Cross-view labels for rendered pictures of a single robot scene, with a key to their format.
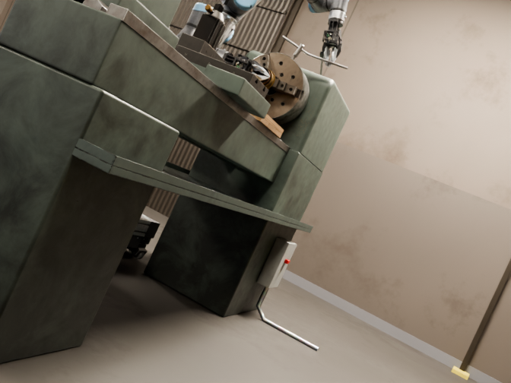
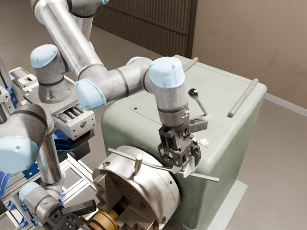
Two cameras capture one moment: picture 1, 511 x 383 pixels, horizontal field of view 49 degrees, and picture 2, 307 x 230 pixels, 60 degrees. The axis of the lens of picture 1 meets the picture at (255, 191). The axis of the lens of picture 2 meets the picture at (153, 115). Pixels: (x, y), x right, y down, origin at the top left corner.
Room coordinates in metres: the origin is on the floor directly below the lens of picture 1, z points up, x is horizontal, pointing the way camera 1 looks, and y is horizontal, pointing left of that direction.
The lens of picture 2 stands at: (2.12, -0.10, 1.93)
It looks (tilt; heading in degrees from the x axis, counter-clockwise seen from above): 41 degrees down; 17
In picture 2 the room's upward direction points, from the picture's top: straight up
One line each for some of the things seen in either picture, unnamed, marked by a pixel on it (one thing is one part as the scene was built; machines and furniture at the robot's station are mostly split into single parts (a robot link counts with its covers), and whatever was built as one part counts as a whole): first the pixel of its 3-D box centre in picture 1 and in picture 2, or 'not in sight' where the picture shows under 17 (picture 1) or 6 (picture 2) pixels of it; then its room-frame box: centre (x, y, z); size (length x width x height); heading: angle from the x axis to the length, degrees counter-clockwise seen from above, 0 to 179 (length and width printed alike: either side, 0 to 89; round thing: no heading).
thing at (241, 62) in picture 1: (237, 64); (63, 224); (2.43, 0.30, 1.08); 0.12 x 0.09 x 0.08; 71
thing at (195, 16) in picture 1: (202, 17); (48, 63); (2.96, 0.64, 1.33); 0.13 x 0.12 x 0.14; 141
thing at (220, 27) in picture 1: (209, 33); not in sight; (2.05, 0.40, 1.07); 0.07 x 0.07 x 0.10; 71
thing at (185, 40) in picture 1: (201, 53); not in sight; (2.08, 0.40, 1.00); 0.20 x 0.10 x 0.05; 161
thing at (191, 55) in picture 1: (208, 68); not in sight; (2.03, 0.34, 0.95); 0.43 x 0.18 x 0.04; 71
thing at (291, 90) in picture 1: (286, 88); (139, 222); (2.51, 0.07, 1.09); 0.12 x 0.11 x 0.05; 71
